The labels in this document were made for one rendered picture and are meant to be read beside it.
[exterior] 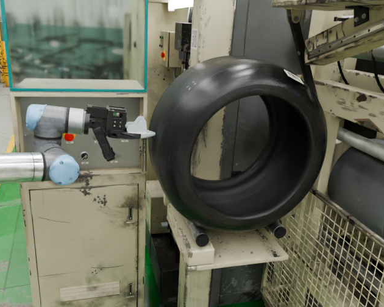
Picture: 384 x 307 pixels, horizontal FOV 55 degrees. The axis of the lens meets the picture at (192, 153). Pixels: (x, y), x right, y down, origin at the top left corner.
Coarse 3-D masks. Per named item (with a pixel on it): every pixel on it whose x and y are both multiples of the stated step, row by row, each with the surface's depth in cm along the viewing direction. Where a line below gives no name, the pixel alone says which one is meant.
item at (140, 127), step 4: (140, 120) 109; (144, 120) 109; (136, 124) 109; (140, 124) 109; (144, 124) 110; (128, 128) 109; (132, 128) 109; (136, 128) 109; (140, 128) 110; (144, 128) 110; (128, 132) 109; (132, 132) 109; (136, 132) 110; (140, 132) 110; (144, 132) 111; (148, 132) 113; (144, 136) 111; (148, 136) 111
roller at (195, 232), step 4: (188, 220) 128; (188, 224) 127; (192, 224) 125; (192, 228) 123; (196, 228) 122; (200, 228) 121; (192, 232) 122; (196, 232) 120; (200, 232) 119; (204, 232) 120; (196, 236) 119; (200, 236) 118; (204, 236) 118; (196, 240) 118; (200, 240) 118; (204, 240) 118; (208, 240) 119; (200, 244) 119; (204, 244) 119
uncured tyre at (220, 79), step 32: (224, 64) 108; (256, 64) 106; (192, 96) 103; (224, 96) 103; (288, 96) 108; (160, 128) 109; (192, 128) 103; (288, 128) 141; (320, 128) 115; (160, 160) 108; (256, 160) 147; (288, 160) 141; (320, 160) 119; (192, 192) 110; (224, 192) 145; (256, 192) 144; (288, 192) 122; (224, 224) 117; (256, 224) 121
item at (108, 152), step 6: (96, 132) 107; (102, 132) 107; (96, 138) 108; (102, 138) 108; (102, 144) 108; (108, 144) 110; (102, 150) 109; (108, 150) 110; (108, 156) 110; (114, 156) 112
